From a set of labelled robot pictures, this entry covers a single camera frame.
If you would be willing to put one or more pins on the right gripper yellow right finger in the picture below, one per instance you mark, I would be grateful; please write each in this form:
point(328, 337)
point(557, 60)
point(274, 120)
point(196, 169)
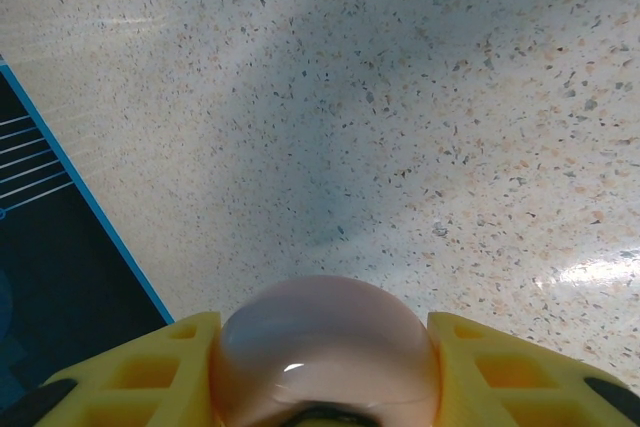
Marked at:
point(455, 372)

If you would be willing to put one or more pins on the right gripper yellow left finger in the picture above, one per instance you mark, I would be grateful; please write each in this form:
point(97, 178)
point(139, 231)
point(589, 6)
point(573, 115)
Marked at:
point(200, 377)

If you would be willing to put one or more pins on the pink earbud charging case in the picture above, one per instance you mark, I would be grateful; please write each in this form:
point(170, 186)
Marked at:
point(325, 337)

